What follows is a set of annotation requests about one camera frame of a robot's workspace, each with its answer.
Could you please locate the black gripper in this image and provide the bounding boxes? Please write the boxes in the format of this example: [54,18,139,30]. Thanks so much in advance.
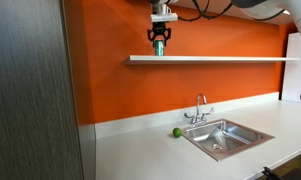
[146,21,173,48]

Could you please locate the green soda can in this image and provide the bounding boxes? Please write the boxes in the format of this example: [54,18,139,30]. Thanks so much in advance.
[153,39,166,57]

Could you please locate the chrome faucet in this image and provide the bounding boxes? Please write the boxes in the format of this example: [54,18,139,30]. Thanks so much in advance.
[183,93,215,126]

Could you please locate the green lime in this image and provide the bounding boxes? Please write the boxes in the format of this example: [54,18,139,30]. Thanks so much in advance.
[172,127,183,139]

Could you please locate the stainless steel sink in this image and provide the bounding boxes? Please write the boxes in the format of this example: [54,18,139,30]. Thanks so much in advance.
[181,118,276,162]

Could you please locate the dark wood cabinet panel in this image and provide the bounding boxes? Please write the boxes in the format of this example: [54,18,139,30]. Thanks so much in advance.
[0,0,97,180]

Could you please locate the white door panel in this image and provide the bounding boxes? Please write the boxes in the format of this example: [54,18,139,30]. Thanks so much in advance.
[281,31,301,105]

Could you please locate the black object at counter edge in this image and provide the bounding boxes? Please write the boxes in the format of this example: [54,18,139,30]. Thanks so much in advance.
[261,166,301,180]

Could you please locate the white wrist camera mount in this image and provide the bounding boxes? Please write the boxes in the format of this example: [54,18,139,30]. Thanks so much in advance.
[150,12,179,24]

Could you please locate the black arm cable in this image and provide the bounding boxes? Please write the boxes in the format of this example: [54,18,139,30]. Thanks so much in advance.
[175,0,235,22]

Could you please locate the white wall shelf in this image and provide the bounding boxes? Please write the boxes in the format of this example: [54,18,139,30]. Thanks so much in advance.
[123,54,301,66]

